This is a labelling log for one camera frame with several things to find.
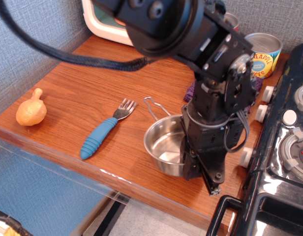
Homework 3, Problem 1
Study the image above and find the folded purple cloth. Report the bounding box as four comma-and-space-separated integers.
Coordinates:
184, 77, 263, 102

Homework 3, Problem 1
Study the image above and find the pineapple slices can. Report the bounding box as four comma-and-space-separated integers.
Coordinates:
245, 32, 283, 79

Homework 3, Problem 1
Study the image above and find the orange object bottom left corner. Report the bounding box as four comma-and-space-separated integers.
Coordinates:
0, 216, 32, 236

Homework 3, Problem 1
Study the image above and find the teal toy microwave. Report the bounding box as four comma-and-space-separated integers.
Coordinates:
81, 0, 133, 46

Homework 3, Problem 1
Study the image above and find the white stove knob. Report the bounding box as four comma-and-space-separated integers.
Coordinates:
262, 86, 275, 103
255, 105, 268, 123
240, 147, 253, 168

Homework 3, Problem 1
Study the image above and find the tomato sauce can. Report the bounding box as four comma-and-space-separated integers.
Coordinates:
224, 13, 240, 32

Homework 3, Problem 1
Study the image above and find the blue handled metal fork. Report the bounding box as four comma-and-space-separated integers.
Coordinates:
80, 98, 137, 160

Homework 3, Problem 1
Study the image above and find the white stove knob upper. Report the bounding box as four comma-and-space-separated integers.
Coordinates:
262, 86, 275, 103

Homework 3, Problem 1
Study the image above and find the black toy stove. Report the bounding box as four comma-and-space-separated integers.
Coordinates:
207, 43, 303, 236

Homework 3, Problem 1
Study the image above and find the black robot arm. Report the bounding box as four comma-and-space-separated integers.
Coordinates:
93, 0, 257, 195

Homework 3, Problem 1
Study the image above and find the orange toy chicken drumstick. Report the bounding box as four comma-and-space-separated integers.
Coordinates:
16, 88, 47, 126

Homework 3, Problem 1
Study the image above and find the white stove knob lower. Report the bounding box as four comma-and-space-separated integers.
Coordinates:
240, 147, 253, 168

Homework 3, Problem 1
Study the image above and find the black braided cable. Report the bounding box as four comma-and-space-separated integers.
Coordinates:
0, 0, 150, 72

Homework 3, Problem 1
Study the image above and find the white stove knob middle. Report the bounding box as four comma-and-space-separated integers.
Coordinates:
255, 105, 268, 123

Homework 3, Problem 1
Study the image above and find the silver pot with wire handle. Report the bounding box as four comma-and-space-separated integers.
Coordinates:
144, 97, 184, 177

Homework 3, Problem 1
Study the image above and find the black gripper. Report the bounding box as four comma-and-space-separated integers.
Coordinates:
180, 104, 246, 196

